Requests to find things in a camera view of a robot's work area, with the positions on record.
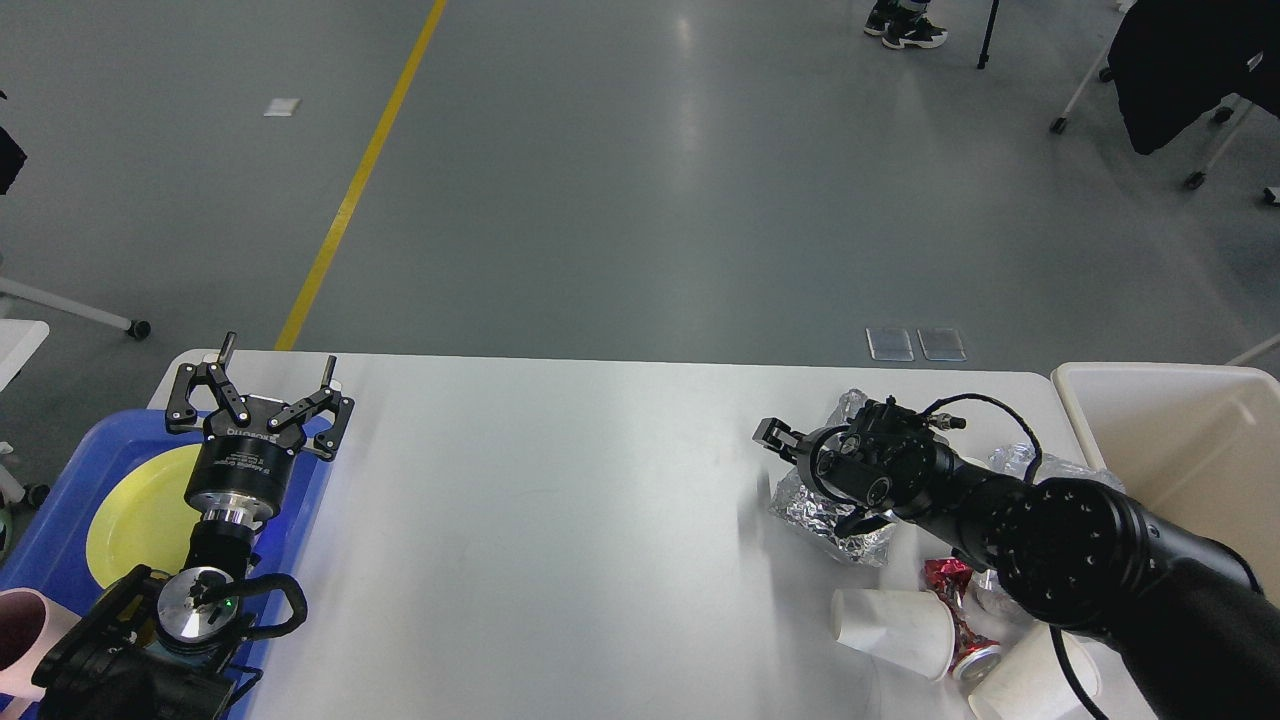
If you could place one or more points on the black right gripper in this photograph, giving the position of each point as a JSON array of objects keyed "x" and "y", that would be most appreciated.
[{"x": 885, "y": 460}]

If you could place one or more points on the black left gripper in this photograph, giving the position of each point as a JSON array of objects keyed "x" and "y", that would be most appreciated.
[{"x": 245, "y": 465}]

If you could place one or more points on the silver foil bag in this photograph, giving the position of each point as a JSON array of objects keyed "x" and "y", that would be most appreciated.
[{"x": 816, "y": 516}]

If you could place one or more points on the yellow plastic plate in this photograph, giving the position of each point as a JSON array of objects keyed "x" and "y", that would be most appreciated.
[{"x": 145, "y": 519}]

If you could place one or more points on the clear plastic wrap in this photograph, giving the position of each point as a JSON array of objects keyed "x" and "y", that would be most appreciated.
[{"x": 1014, "y": 460}]

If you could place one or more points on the teal mug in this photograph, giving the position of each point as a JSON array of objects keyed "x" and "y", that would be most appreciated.
[{"x": 173, "y": 617}]

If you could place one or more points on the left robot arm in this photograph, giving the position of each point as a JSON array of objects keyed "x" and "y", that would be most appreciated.
[{"x": 86, "y": 676}]

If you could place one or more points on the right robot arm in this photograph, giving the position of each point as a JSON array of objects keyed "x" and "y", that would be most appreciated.
[{"x": 1186, "y": 613}]

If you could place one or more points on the left floor plate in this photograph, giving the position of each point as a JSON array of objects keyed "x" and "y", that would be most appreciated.
[{"x": 890, "y": 344}]

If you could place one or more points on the floor plate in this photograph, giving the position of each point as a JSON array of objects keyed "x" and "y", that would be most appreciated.
[
  {"x": 890, "y": 344},
  {"x": 942, "y": 345}
]

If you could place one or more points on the red snack wrapper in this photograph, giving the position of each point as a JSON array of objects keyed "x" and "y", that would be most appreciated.
[{"x": 948, "y": 577}]

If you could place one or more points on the white paper cup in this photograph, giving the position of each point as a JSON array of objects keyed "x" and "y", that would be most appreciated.
[
  {"x": 908, "y": 629},
  {"x": 1028, "y": 684}
]

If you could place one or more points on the right floor plate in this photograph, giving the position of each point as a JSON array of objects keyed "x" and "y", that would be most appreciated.
[{"x": 942, "y": 345}]

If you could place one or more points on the red soda can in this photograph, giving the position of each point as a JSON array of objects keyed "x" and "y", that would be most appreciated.
[{"x": 975, "y": 656}]

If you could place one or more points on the white side table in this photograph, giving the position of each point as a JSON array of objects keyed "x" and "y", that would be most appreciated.
[{"x": 20, "y": 339}]

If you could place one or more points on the pink mug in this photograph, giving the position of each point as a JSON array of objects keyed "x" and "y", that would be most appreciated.
[{"x": 31, "y": 624}]

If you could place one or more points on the beige plastic bin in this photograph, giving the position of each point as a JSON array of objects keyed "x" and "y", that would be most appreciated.
[{"x": 1196, "y": 444}]

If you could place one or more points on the black tripod leg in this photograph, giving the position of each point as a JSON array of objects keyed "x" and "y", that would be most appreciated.
[{"x": 991, "y": 21}]

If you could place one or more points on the person in black sneakers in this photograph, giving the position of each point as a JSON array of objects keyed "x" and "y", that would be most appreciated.
[{"x": 901, "y": 24}]

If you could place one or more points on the black jacket on chair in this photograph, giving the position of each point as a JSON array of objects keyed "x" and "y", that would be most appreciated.
[{"x": 1171, "y": 62}]

